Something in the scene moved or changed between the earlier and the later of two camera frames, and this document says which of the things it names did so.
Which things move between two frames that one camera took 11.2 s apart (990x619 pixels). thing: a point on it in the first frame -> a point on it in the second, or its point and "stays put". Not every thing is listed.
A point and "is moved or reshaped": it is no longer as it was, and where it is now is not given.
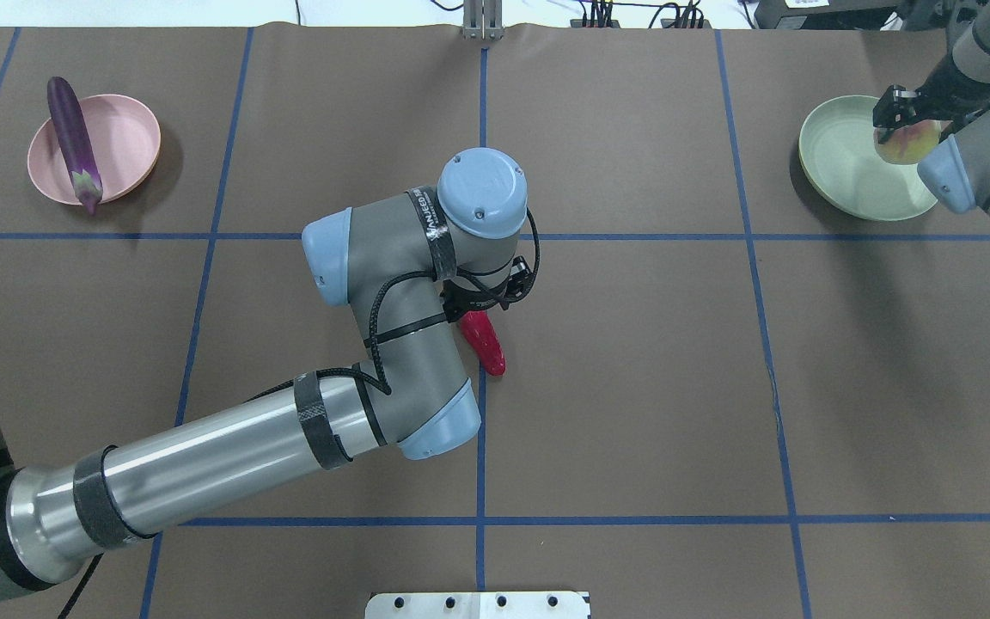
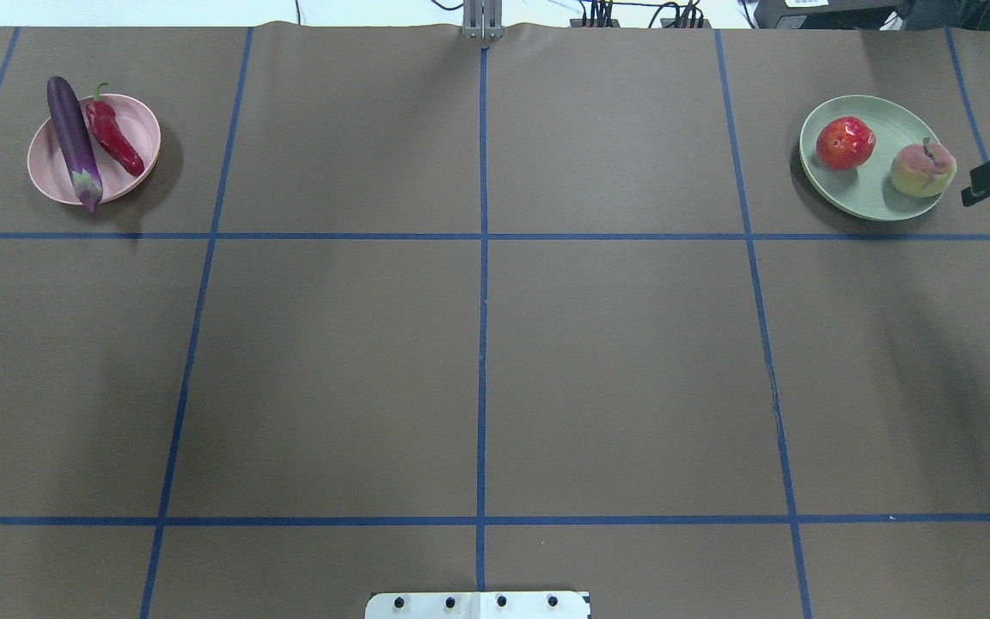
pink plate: x=125 y=137 stays put
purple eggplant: x=76 y=144 stays put
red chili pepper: x=483 y=336 -> x=102 y=117
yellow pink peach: x=910 y=144 is moved or reshaped
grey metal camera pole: x=482 y=20 stays put
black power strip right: x=685 y=23 stays put
